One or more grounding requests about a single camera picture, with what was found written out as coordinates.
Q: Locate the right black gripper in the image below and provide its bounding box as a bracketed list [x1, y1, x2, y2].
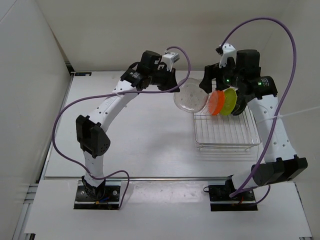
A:
[199, 58, 244, 94]

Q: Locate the white zip tie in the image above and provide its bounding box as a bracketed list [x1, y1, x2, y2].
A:
[255, 106, 320, 124]

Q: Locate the black plate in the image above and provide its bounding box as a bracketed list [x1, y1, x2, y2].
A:
[231, 88, 248, 116]

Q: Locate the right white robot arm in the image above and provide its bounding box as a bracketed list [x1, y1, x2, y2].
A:
[199, 49, 308, 200]

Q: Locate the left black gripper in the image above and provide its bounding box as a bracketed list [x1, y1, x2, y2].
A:
[148, 65, 181, 93]

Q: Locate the wire dish rack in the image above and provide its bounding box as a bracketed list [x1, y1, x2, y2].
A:
[193, 96, 261, 152]

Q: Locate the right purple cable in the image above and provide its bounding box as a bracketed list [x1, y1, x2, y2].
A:
[221, 16, 297, 208]

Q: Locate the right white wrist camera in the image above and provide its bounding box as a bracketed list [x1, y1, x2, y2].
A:
[216, 43, 237, 69]

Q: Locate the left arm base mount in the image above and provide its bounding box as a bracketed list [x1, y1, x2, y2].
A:
[73, 181, 121, 210]

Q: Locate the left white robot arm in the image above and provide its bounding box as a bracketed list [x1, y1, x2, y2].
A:
[75, 50, 180, 201]

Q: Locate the orange plate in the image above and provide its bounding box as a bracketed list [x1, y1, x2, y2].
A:
[207, 90, 225, 116]

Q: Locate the clear glass plate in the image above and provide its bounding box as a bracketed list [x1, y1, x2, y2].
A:
[173, 78, 209, 113]

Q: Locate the green plate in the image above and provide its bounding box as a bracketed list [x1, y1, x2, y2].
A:
[220, 88, 237, 116]

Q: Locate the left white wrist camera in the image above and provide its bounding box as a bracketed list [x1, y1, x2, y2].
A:
[159, 52, 180, 72]

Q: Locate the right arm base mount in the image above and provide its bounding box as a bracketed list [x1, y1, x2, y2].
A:
[203, 185, 258, 212]

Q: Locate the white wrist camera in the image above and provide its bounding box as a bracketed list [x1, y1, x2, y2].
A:
[216, 43, 237, 69]
[159, 52, 180, 72]

